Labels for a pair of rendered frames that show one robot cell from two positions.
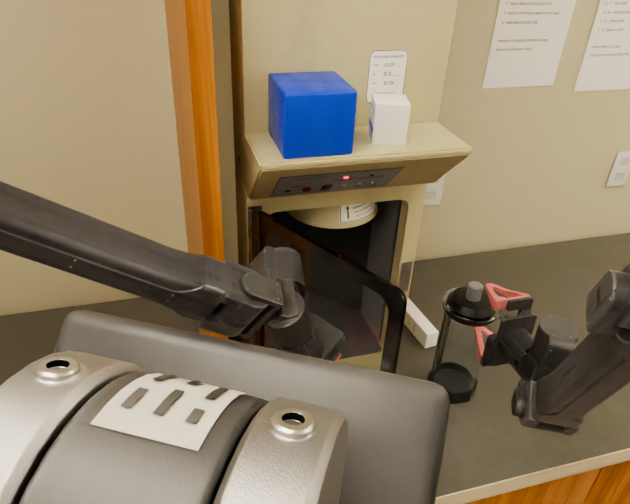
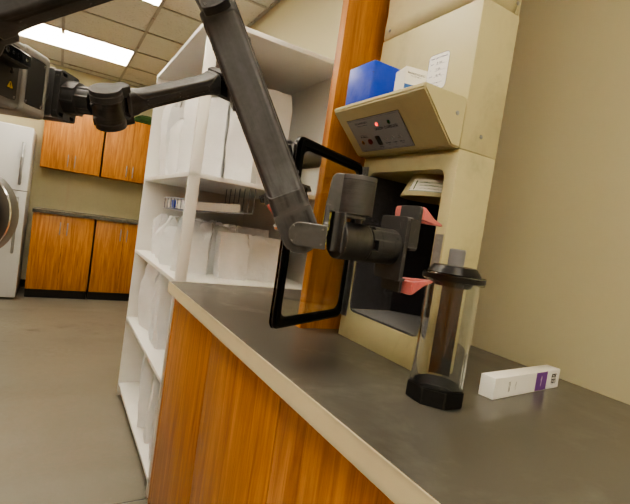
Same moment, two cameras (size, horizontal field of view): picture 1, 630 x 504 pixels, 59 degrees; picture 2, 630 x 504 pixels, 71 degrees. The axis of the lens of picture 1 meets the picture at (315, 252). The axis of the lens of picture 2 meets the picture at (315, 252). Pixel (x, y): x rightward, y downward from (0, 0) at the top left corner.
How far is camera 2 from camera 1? 126 cm
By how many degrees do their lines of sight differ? 78
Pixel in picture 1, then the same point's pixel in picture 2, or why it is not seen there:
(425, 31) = (461, 33)
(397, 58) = (444, 57)
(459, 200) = not seen: outside the picture
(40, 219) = not seen: hidden behind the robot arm
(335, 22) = (415, 46)
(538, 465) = (355, 427)
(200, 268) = not seen: hidden behind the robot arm
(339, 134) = (365, 87)
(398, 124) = (401, 81)
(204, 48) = (338, 59)
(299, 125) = (352, 85)
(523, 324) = (397, 225)
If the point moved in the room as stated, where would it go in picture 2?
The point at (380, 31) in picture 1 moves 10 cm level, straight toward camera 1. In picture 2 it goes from (436, 43) to (392, 33)
